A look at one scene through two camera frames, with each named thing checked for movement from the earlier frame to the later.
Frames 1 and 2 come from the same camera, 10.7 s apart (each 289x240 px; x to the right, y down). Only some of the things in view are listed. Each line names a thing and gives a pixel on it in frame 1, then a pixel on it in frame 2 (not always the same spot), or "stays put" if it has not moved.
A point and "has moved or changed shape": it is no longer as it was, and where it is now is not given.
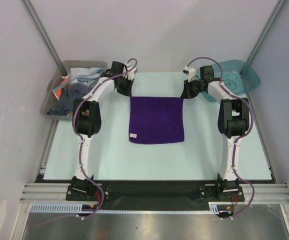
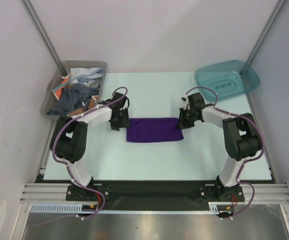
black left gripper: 127,92 → 124,123
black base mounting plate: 156,191 stays put
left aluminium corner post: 32,14 stays put
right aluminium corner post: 278,7 stays put
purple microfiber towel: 156,120 has moved or changed shape
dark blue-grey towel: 64,106 stays put
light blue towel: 86,76 stays put
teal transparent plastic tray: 237,76 stays put
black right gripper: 191,88 → 182,120
